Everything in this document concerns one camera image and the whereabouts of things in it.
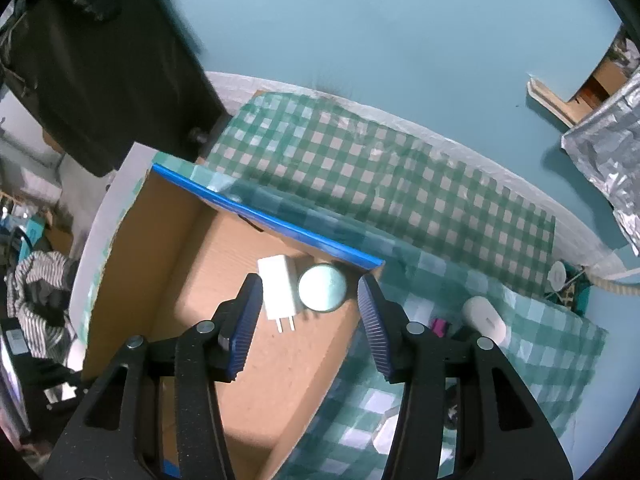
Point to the round green tin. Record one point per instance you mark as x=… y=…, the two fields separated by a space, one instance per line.
x=322 y=289

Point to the silver foil bag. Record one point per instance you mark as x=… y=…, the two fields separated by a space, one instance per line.
x=610 y=150

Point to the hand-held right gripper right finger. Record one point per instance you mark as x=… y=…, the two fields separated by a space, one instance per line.
x=376 y=335

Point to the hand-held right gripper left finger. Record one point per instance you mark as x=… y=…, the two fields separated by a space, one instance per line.
x=244 y=340

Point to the white oval mouse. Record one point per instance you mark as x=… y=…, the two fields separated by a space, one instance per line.
x=484 y=317

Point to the white wall charger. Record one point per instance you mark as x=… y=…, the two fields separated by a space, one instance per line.
x=275 y=285

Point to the cardboard box with blue edge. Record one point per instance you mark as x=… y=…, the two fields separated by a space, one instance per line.
x=225 y=260

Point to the pink and yellow lighter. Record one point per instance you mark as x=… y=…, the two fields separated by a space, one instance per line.
x=440 y=329

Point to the white round cap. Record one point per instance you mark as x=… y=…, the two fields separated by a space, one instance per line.
x=557 y=275

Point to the striped cloth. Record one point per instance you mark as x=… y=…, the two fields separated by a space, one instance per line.
x=40 y=305

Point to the green checkered tablecloth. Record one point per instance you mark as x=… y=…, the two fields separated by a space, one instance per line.
x=375 y=160

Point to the teal box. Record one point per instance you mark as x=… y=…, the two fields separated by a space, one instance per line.
x=32 y=234

